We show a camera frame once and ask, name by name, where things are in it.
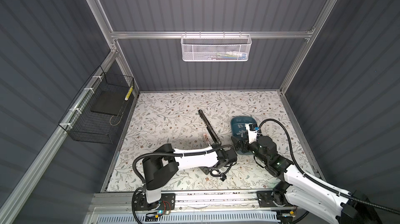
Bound black wire basket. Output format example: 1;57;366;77
59;68;135;144

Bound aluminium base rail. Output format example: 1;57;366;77
90;189;341;215

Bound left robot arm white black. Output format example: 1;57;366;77
132;144;238;205

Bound black foam pad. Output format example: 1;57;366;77
91;91;126;116

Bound pens in white basket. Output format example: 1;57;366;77
209;51;248;61

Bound staple strips in tray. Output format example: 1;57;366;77
235;123;248;138

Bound yellow marker pen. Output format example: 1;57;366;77
125;86;133;101

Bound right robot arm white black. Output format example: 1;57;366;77
231;136;382;224

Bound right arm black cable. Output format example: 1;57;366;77
258;118;400;216

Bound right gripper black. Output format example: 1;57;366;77
232;131;268;166

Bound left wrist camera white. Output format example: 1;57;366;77
217;174;227;182

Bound white wire mesh basket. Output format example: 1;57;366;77
180;33;252;62

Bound floral patterned table mat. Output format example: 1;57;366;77
106;91;321;192

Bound black stapler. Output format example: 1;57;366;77
198;109;221;145

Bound teal plastic tray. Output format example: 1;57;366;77
231;116;257;155

